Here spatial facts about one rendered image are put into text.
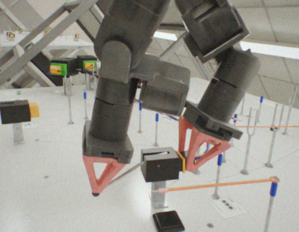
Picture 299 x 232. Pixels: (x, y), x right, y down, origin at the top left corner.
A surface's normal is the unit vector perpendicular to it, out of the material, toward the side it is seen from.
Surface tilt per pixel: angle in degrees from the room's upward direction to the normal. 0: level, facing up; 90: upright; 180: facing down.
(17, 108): 90
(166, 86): 133
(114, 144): 40
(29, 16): 90
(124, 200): 50
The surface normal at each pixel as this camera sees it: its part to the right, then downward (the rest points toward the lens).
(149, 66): 0.17, -0.67
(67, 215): 0.04, -0.94
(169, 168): 0.23, 0.33
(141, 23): -0.11, 0.73
